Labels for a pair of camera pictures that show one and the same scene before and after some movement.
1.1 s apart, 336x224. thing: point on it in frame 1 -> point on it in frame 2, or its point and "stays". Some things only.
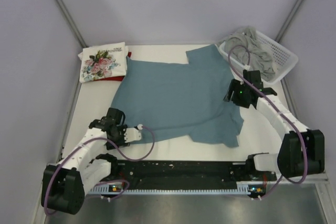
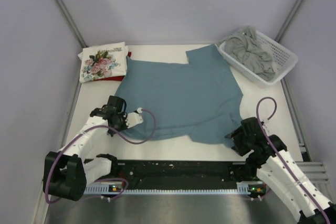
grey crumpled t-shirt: x=246 y=47 stays
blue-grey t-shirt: x=154 y=99 stays
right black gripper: x=235 y=85 -> x=238 y=148
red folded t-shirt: x=116 y=78 stays
